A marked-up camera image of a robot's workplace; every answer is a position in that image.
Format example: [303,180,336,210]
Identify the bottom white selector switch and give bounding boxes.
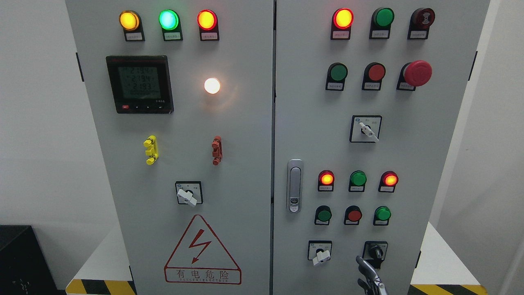
[307,240,332,266]

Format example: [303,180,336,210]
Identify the black digital power meter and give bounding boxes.
[106,55,174,114]

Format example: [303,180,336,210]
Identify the silver door handle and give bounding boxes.
[286,159,303,213]

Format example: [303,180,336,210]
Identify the red push button upper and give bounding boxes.
[361,62,386,91]

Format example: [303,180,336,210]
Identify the red electric hazard sign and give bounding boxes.
[164,214,242,284]

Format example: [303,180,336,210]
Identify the lower red lit indicator right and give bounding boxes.
[378,170,399,193]

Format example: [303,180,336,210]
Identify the black box at left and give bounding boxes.
[0,225,58,295]

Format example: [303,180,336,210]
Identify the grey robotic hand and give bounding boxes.
[355,256,388,295]

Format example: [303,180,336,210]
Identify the white lit indicator light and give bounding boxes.
[204,78,221,95]

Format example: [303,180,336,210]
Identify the right grey cabinet door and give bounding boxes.
[273,0,490,295]

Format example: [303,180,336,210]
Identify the grey cabinet door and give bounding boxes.
[273,0,490,295]
[66,0,273,295]

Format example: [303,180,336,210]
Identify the bottom black selector switch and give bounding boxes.
[362,241,388,269]

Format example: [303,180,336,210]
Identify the dark red buzzer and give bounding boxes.
[407,8,435,40]

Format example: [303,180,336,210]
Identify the left grey cabinet door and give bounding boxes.
[66,0,273,295]

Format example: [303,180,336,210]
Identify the lower green indicator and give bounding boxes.
[348,170,367,192]

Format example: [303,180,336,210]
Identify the white platform hazard striped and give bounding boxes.
[65,224,487,295]

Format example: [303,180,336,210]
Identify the yellow terminal clip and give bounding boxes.
[143,135,159,166]

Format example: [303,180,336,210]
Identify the red terminal clip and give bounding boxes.
[211,136,223,166]

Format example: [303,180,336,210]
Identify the lower red lit indicator left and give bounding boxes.
[317,170,335,192]

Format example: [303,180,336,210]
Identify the top red lit indicator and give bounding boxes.
[330,8,354,40]

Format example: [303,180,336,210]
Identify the lower red button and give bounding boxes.
[343,205,362,225]

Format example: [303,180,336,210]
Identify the red lit indicator light left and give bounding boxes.
[197,9,219,41]

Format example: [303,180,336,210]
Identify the red emergency stop button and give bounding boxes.
[396,60,432,91]

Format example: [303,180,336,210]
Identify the green push button upper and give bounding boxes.
[325,62,348,91]

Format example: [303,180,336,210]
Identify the yellow indicator light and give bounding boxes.
[119,10,145,41]

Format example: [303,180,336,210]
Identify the top green indicator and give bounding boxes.
[369,7,395,39]

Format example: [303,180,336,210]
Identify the upper right selector switch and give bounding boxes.
[350,115,382,143]

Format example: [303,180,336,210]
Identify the green lit indicator light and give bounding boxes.
[158,9,183,41]

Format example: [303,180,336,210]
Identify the left door selector switch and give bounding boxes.
[175,181,203,207]

